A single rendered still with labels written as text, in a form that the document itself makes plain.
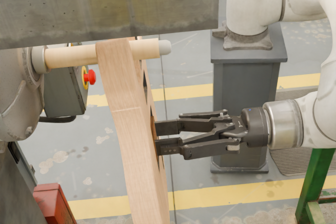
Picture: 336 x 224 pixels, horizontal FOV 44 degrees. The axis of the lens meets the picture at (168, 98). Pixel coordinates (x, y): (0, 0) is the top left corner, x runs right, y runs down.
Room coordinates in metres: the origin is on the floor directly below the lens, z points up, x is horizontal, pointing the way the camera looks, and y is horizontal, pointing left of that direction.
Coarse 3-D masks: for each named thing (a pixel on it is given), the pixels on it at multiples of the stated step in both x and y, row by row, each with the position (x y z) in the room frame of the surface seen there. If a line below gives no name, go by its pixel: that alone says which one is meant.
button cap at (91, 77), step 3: (90, 69) 0.81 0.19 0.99; (90, 72) 0.80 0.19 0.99; (93, 72) 0.81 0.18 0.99; (84, 75) 0.80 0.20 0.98; (87, 75) 0.80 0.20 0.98; (90, 75) 0.79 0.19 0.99; (93, 75) 0.80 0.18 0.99; (84, 78) 0.80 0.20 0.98; (87, 78) 0.80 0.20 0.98; (90, 78) 0.79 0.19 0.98; (93, 78) 0.79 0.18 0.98; (90, 81) 0.79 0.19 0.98; (93, 81) 0.79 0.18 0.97; (90, 84) 0.79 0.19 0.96; (93, 84) 0.79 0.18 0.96
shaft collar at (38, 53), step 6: (36, 48) 0.54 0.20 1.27; (42, 48) 0.54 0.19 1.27; (36, 54) 0.53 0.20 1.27; (42, 54) 0.53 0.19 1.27; (36, 60) 0.52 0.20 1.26; (42, 60) 0.52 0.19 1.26; (36, 66) 0.52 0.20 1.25; (42, 66) 0.52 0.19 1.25; (36, 72) 0.52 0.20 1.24; (42, 72) 0.52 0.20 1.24; (48, 72) 0.52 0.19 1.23
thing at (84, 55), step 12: (48, 48) 0.55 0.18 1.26; (60, 48) 0.54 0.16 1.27; (72, 48) 0.54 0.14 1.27; (84, 48) 0.53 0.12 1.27; (132, 48) 0.53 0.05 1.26; (144, 48) 0.53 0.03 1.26; (156, 48) 0.52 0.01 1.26; (48, 60) 0.52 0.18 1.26; (60, 60) 0.52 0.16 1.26; (72, 60) 0.52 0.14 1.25; (84, 60) 0.52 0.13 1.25; (96, 60) 0.52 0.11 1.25
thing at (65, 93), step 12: (60, 72) 0.73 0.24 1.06; (72, 72) 0.73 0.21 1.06; (84, 72) 0.82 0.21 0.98; (48, 84) 0.73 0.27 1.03; (60, 84) 0.73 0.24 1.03; (72, 84) 0.73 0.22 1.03; (84, 84) 0.78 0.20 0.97; (48, 96) 0.73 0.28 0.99; (60, 96) 0.73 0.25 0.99; (72, 96) 0.73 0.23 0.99; (84, 96) 0.76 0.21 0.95; (48, 108) 0.73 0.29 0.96; (60, 108) 0.73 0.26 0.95; (72, 108) 0.73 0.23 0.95; (84, 108) 0.74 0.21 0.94; (48, 120) 0.74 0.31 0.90; (60, 120) 0.75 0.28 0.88; (72, 120) 0.76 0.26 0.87
